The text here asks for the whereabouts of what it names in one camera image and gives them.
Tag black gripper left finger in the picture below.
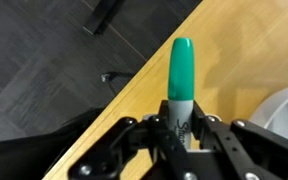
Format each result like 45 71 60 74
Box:
68 99 199 180

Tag grey round bowl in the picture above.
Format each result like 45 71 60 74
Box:
249 82 288 148

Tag black flat metal bar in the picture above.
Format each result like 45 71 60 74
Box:
82 0 128 37

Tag green cap Sharpie marker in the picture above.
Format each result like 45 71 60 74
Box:
167 37 196 152

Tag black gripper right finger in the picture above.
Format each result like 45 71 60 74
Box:
186 99 288 180

